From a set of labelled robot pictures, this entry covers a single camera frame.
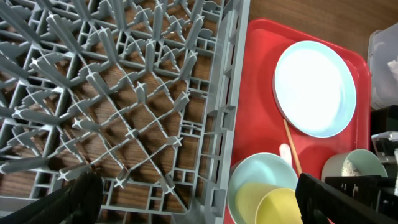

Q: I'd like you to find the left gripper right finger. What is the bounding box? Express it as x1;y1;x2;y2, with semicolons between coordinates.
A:
295;173;397;224

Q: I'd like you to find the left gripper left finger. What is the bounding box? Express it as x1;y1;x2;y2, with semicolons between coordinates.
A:
1;171;103;224

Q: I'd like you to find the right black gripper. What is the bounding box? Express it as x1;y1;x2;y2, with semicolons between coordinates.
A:
371;131;397;187

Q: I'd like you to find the green bowl with rice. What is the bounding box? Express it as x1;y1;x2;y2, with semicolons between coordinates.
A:
321;149;387;181

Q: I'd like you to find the yellow plastic cup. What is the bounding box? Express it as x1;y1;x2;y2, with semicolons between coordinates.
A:
234;182;303;224

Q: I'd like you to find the black waste bin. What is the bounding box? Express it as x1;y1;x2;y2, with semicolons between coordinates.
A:
370;105;397;135

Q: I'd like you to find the clear plastic waste bin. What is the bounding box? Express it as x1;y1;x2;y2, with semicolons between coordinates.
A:
368;23;397;109

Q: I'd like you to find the grey dishwasher rack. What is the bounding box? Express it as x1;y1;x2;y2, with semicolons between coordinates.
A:
1;0;250;223

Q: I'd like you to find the wooden chopstick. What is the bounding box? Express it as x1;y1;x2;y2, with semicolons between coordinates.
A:
283;119;303;175

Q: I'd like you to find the light blue round plate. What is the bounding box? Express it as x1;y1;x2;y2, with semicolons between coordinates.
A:
272;40;357;138

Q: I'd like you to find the white plastic fork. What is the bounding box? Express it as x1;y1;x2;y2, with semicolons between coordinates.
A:
279;143;293;167

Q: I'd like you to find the light blue bowl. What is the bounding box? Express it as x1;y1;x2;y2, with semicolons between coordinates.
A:
224;152;298;223

